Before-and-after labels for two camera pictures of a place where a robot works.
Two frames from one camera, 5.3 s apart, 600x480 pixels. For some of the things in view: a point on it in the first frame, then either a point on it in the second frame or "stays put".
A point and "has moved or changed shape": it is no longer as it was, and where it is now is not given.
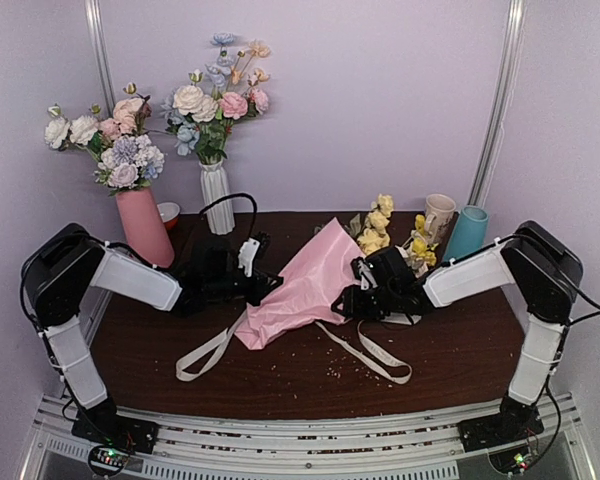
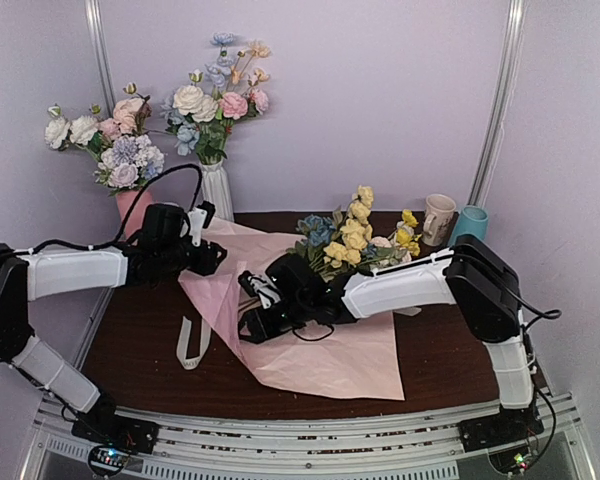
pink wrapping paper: (317, 274) has moved or changed shape
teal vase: (468, 233) stays put
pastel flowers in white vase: (201, 119) stays put
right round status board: (516, 460) stays put
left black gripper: (259, 291) -> (207, 263)
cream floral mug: (439, 209) stays put
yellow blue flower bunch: (371, 235) -> (335, 245)
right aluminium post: (512, 51) stays put
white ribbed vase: (214, 189) stays put
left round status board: (108, 460) stays put
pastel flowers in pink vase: (126, 156) stays put
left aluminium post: (102, 54) stays put
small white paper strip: (370, 338) -> (183, 342)
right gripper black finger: (351, 303) -> (255, 326)
